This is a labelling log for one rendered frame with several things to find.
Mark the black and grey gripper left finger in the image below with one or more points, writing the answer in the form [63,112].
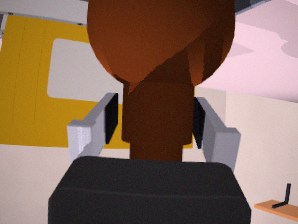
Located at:
[87,137]

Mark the grey rectangular tray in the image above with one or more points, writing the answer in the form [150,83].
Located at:
[245,5]

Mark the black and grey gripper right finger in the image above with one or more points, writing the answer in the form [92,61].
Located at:
[218,142]

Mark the brown bottle with blue label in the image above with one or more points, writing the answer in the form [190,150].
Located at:
[160,50]

